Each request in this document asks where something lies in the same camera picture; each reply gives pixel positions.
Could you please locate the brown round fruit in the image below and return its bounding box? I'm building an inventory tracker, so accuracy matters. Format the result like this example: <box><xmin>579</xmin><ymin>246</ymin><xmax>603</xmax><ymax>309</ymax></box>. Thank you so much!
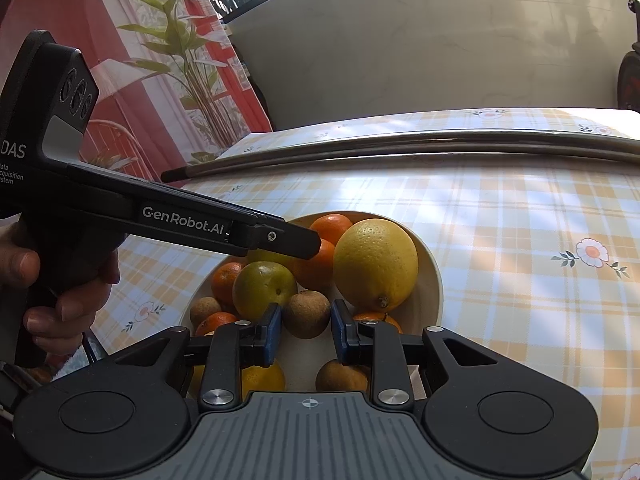
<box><xmin>282</xmin><ymin>290</ymin><xmax>332</xmax><ymax>340</ymax></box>
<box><xmin>189</xmin><ymin>296</ymin><xmax>222</xmax><ymax>328</ymax></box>
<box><xmin>315</xmin><ymin>358</ymin><xmax>372</xmax><ymax>393</ymax></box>

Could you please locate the person's left hand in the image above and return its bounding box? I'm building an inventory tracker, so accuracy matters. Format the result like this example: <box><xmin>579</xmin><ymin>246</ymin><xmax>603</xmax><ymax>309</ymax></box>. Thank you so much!
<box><xmin>0</xmin><ymin>220</ymin><xmax>122</xmax><ymax>357</ymax></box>

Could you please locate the printed plant curtain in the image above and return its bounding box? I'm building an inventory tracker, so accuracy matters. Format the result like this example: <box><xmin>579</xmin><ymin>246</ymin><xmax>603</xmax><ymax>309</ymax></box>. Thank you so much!
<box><xmin>0</xmin><ymin>0</ymin><xmax>275</xmax><ymax>183</ymax></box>

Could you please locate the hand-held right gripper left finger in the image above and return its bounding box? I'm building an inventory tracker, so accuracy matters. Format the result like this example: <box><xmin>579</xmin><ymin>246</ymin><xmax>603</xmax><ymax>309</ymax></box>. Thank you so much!
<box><xmin>107</xmin><ymin>302</ymin><xmax>283</xmax><ymax>411</ymax></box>

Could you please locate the white plate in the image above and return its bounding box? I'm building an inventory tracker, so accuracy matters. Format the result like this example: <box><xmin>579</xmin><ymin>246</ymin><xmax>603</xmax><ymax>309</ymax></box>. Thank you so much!
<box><xmin>178</xmin><ymin>211</ymin><xmax>445</xmax><ymax>396</ymax></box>

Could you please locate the large yellow lemon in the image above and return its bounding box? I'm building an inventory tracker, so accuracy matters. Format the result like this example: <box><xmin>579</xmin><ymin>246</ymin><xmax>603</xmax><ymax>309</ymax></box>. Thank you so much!
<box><xmin>332</xmin><ymin>219</ymin><xmax>419</xmax><ymax>313</ymax></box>

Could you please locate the long metal pole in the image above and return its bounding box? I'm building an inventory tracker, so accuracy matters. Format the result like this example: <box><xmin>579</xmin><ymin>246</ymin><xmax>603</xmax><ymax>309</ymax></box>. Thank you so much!
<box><xmin>161</xmin><ymin>130</ymin><xmax>640</xmax><ymax>183</ymax></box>

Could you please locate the navel orange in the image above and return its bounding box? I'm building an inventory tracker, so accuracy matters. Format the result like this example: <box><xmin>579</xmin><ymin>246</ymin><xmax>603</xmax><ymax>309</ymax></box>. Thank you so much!
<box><xmin>292</xmin><ymin>238</ymin><xmax>337</xmax><ymax>297</ymax></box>

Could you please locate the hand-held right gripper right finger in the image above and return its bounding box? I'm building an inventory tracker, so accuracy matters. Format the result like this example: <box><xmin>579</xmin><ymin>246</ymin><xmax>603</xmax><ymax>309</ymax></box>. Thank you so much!
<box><xmin>330</xmin><ymin>298</ymin><xmax>501</xmax><ymax>408</ymax></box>

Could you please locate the black exercise bike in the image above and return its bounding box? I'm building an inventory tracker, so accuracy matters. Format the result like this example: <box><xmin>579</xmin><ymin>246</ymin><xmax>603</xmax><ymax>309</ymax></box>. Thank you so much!
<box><xmin>617</xmin><ymin>0</ymin><xmax>640</xmax><ymax>111</ymax></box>

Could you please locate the orange tangerine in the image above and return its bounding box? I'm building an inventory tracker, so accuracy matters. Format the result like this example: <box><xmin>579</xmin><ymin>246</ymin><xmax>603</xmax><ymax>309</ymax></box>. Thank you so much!
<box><xmin>195</xmin><ymin>312</ymin><xmax>238</xmax><ymax>337</ymax></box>
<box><xmin>310</xmin><ymin>213</ymin><xmax>354</xmax><ymax>246</ymax></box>
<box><xmin>352</xmin><ymin>311</ymin><xmax>403</xmax><ymax>335</ymax></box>
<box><xmin>210</xmin><ymin>261</ymin><xmax>247</xmax><ymax>306</ymax></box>

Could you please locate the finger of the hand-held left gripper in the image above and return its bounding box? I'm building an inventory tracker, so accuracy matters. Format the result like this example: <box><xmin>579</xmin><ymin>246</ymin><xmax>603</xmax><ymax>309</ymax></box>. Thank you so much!
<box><xmin>227</xmin><ymin>212</ymin><xmax>322</xmax><ymax>261</ymax></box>

